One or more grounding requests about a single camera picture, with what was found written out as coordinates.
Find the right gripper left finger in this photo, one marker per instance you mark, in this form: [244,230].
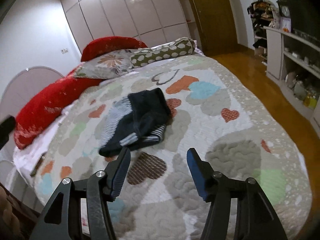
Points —
[61,216]

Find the navy striped pants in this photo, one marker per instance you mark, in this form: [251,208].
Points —
[136,121]

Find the person's hand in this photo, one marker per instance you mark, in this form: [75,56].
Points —
[10,225]

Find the white pink bed sheet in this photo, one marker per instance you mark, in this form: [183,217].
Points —
[25,160]

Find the long red pillow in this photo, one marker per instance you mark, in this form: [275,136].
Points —
[47,105]

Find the round white headboard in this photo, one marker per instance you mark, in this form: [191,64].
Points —
[24,86]

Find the red pillow by wardrobe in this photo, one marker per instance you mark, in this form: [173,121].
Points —
[104,45]

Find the floral grey pillow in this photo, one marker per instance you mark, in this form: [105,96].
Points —
[108,66]

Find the white shelf unit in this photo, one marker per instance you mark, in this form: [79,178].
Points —
[292,63]

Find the olive dotted bolster pillow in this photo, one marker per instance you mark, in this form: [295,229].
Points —
[180,47]

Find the white wardrobe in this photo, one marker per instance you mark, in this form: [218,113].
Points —
[154,22]

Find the purple framed picture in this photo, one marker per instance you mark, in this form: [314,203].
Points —
[285,24]

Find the dark mantel clock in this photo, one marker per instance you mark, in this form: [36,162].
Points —
[284,8]

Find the wooden door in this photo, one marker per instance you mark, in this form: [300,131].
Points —
[215,23]

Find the wall power socket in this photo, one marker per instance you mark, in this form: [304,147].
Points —
[65,50]

